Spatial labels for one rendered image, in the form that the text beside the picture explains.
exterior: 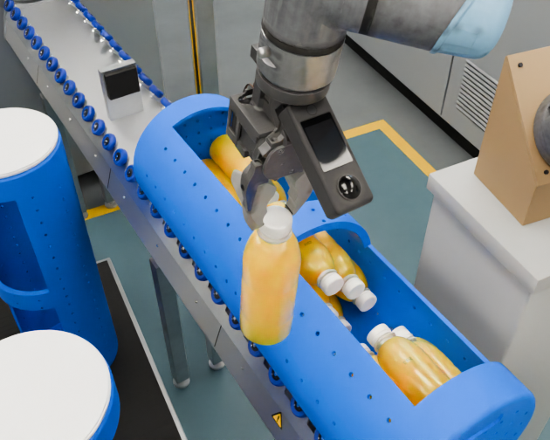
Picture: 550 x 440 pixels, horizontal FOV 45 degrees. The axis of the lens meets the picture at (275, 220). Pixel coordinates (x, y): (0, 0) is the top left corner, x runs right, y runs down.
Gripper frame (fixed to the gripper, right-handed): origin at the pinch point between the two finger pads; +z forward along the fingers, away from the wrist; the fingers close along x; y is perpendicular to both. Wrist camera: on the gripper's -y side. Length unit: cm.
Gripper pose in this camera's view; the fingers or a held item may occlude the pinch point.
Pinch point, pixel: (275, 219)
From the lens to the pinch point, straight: 76.5
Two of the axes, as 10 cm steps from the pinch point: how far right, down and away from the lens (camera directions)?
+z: -1.4, 6.3, 7.7
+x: -8.5, 3.1, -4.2
